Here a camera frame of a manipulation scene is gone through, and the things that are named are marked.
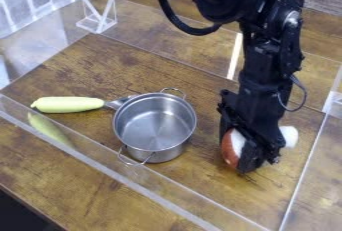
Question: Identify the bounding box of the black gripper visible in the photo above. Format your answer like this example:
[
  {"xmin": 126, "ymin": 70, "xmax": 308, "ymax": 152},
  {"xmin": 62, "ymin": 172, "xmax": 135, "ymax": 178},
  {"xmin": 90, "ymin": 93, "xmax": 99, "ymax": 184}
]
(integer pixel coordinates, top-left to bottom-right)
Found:
[{"xmin": 218, "ymin": 84, "xmax": 294, "ymax": 173}]

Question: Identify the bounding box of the plush red white mushroom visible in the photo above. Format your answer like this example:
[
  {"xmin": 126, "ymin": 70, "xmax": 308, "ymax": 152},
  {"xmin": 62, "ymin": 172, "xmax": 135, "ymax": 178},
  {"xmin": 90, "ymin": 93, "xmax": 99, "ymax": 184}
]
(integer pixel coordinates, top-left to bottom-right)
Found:
[{"xmin": 219, "ymin": 125, "xmax": 301, "ymax": 171}]

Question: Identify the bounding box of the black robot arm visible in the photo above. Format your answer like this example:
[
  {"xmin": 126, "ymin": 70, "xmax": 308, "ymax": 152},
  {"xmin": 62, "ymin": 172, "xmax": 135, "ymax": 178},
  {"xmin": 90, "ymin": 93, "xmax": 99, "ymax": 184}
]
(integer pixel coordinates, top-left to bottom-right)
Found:
[{"xmin": 158, "ymin": 0, "xmax": 305, "ymax": 173}]

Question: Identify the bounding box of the silver metal pot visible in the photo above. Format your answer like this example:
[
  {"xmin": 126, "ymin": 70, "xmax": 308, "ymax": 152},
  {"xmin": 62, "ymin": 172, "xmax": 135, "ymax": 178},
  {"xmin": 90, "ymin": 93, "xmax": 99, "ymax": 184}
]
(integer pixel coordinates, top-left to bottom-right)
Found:
[{"xmin": 107, "ymin": 87, "xmax": 198, "ymax": 166}]

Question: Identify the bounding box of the green plush corn cob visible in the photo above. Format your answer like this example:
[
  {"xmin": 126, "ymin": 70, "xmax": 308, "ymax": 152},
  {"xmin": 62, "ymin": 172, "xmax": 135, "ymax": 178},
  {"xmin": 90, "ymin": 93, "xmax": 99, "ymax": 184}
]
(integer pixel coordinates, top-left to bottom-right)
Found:
[{"xmin": 31, "ymin": 97, "xmax": 105, "ymax": 113}]

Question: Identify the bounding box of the clear acrylic triangle stand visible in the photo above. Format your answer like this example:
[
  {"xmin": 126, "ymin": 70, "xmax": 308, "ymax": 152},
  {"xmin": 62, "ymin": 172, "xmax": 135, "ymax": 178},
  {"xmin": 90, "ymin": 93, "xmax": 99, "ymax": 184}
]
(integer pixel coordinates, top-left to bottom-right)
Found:
[{"xmin": 76, "ymin": 0, "xmax": 118, "ymax": 34}]

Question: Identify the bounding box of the clear acrylic barrier wall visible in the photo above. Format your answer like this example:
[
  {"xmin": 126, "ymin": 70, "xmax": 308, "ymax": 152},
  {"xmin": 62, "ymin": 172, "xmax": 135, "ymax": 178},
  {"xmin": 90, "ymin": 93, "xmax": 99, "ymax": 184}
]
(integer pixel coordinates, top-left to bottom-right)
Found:
[{"xmin": 0, "ymin": 94, "xmax": 270, "ymax": 231}]

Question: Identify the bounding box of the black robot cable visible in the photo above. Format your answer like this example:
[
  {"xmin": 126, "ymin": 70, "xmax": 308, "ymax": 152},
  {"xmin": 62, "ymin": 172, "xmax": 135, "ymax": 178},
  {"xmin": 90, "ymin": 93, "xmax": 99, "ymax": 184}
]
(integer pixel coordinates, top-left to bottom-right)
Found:
[{"xmin": 153, "ymin": 0, "xmax": 225, "ymax": 37}]

